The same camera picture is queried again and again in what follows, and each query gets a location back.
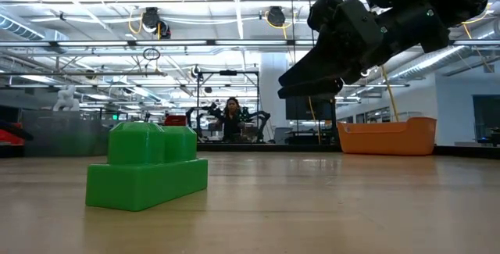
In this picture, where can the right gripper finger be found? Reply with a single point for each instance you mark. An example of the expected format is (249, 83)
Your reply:
(324, 64)
(312, 89)

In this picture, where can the black background robot arm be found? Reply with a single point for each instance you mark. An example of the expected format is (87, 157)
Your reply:
(199, 115)
(259, 119)

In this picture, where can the black monitor screen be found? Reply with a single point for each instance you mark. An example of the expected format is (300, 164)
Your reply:
(301, 109)

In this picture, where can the person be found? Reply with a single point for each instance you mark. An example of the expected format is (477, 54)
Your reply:
(232, 123)

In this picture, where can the orange plastic bin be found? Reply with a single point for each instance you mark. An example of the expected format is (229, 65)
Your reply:
(386, 137)

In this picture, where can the red box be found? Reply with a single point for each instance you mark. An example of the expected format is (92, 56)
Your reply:
(176, 120)

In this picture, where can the dark glass window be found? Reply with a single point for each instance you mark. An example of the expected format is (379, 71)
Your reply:
(486, 117)

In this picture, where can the green toy block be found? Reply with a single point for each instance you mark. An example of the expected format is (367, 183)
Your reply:
(144, 183)

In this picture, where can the white sculpture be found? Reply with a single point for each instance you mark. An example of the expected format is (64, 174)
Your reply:
(66, 101)

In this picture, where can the grey translucent plastic bin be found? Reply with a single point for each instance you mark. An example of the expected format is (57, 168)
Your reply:
(58, 137)

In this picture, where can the red and black object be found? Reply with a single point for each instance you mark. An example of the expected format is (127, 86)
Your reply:
(9, 137)

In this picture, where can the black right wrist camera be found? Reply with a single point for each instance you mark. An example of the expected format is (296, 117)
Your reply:
(322, 9)

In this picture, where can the black table frame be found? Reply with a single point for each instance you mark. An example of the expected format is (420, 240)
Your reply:
(242, 147)

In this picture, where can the black gantry frame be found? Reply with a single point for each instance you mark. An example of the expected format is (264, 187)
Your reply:
(198, 97)

